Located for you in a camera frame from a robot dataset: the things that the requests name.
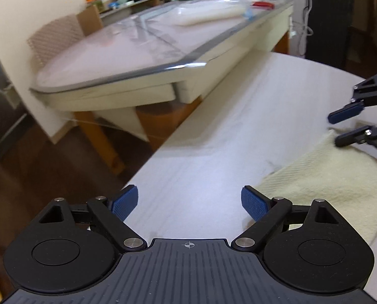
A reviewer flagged plain brown cardboard box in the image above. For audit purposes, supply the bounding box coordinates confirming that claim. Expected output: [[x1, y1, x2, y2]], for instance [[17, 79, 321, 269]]
[[77, 5, 104, 37]]

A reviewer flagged checkered fabric chair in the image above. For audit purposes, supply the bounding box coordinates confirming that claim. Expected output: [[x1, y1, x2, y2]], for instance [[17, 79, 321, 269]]
[[26, 15, 84, 70]]

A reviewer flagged cream glass-topped dining table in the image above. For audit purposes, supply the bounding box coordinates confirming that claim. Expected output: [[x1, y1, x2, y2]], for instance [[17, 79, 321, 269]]
[[28, 0, 295, 176]]

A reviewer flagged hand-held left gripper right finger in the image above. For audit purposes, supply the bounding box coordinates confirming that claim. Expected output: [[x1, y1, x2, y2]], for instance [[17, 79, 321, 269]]
[[231, 185, 346, 253]]

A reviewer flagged white wall-mounted box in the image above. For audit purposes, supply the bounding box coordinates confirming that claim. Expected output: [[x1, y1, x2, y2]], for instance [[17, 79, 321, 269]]
[[0, 82, 21, 110]]

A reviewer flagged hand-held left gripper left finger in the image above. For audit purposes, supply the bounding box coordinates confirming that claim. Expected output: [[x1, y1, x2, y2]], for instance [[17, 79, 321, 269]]
[[38, 184, 146, 252]]

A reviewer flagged clear plastic bag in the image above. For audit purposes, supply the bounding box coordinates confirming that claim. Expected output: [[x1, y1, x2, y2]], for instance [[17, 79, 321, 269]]
[[173, 0, 249, 26]]

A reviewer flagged orange-lidded jar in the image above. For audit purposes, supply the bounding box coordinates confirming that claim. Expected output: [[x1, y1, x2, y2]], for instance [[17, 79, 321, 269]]
[[85, 0, 105, 12]]

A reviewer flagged white power cable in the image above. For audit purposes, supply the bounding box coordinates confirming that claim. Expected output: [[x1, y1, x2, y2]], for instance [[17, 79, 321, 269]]
[[301, 0, 314, 59]]

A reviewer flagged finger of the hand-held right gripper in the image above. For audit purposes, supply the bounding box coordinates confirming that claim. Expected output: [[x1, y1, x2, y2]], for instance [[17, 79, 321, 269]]
[[328, 71, 377, 125], [334, 119, 377, 157]]

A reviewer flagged wooden shelf riser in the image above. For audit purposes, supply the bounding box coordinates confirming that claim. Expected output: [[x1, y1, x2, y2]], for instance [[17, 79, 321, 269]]
[[100, 0, 181, 18]]

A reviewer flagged pale yellow towel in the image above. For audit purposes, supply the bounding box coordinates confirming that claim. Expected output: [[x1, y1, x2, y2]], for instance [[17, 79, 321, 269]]
[[257, 128, 377, 246]]

